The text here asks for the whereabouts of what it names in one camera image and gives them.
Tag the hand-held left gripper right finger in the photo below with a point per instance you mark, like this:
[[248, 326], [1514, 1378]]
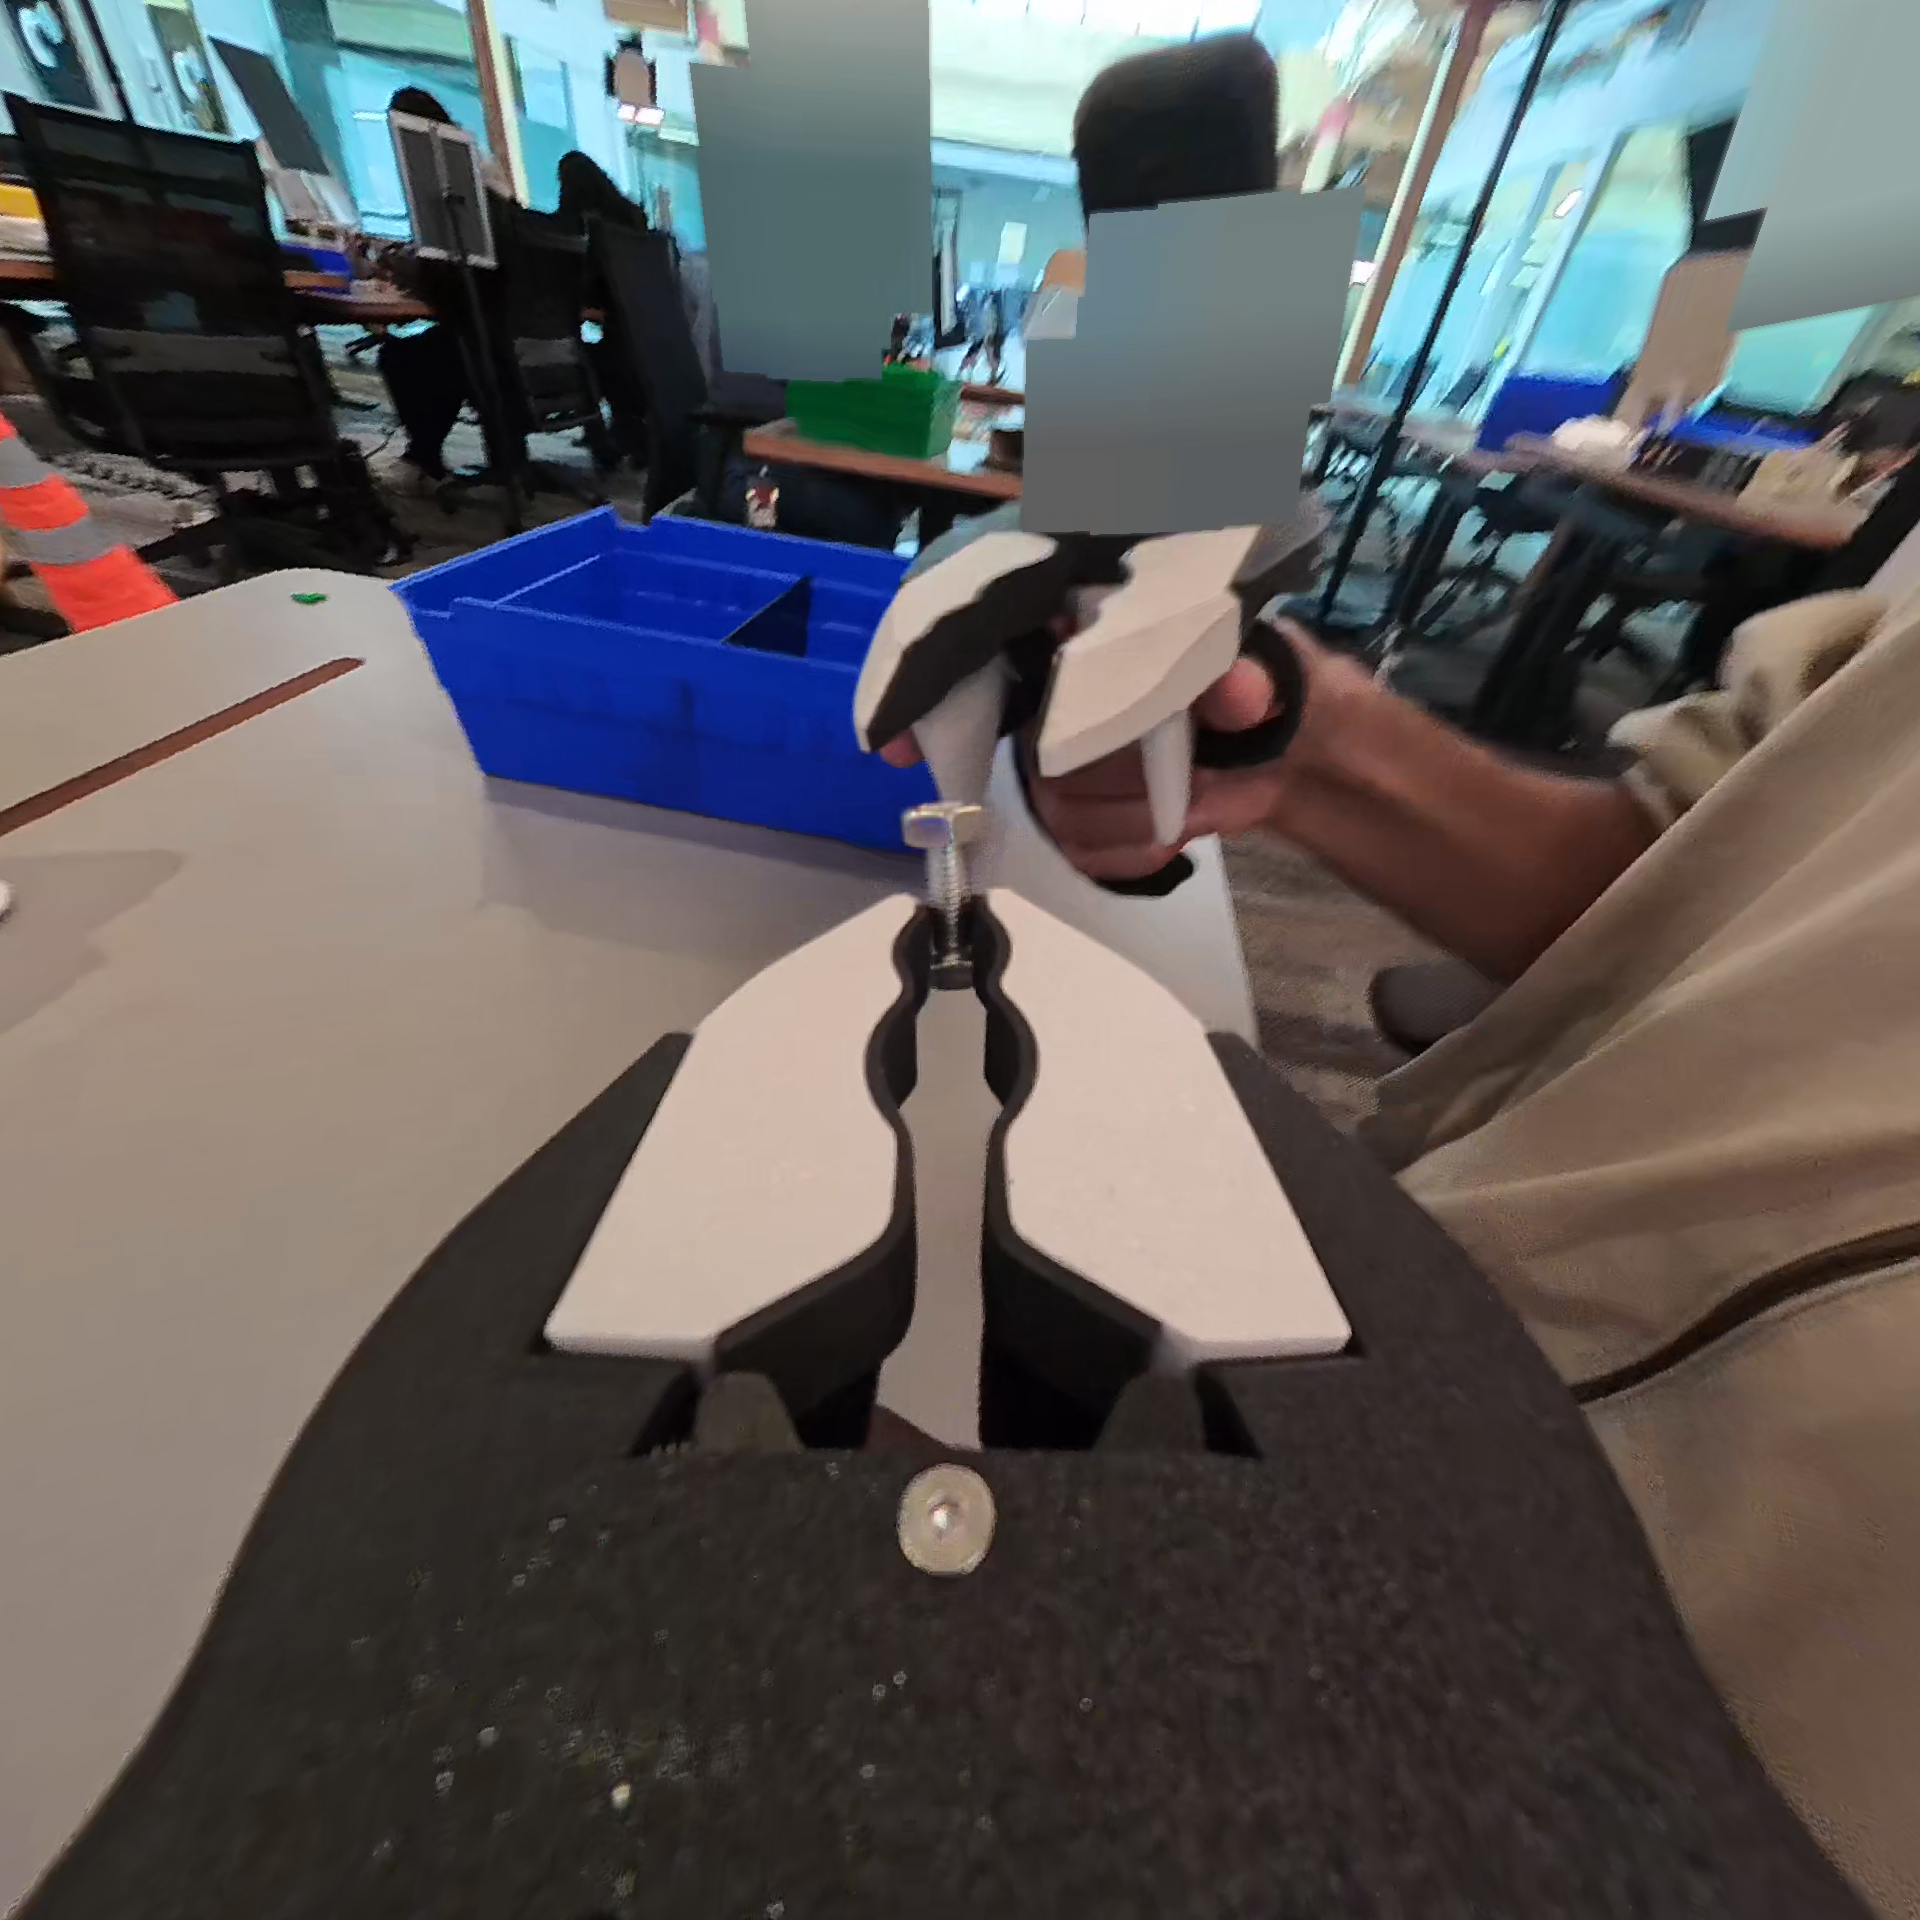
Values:
[[1171, 1200]]

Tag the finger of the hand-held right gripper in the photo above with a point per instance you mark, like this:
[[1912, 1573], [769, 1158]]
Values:
[[1157, 647], [930, 660]]

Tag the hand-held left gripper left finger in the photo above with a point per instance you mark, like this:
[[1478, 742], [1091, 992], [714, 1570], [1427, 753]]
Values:
[[721, 1200]]

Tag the silver bolt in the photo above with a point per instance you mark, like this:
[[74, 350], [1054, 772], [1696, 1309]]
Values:
[[949, 870]]

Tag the silver hex nut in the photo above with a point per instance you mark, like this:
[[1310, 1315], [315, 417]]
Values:
[[954, 961]]

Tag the blue divided storage bin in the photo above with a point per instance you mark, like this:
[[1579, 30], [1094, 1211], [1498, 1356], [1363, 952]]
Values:
[[631, 706]]

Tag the person's right forearm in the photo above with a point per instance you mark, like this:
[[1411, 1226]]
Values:
[[1501, 811]]

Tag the person's right hand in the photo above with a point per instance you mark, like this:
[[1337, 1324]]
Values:
[[1260, 797]]

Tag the brown wooden table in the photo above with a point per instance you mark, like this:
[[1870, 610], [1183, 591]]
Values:
[[886, 475]]

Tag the green storage bin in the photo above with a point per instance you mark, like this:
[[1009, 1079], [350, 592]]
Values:
[[877, 415]]

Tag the black light stand pole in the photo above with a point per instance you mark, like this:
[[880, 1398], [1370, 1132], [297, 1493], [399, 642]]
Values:
[[1440, 301]]

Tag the black office chair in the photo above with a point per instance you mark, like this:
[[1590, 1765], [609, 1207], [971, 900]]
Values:
[[617, 331], [1434, 1006], [180, 301]]

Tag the tan document stand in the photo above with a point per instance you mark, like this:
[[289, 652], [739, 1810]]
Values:
[[1687, 331]]

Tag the orange striped traffic cone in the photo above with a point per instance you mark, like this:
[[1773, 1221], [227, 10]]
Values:
[[76, 540]]

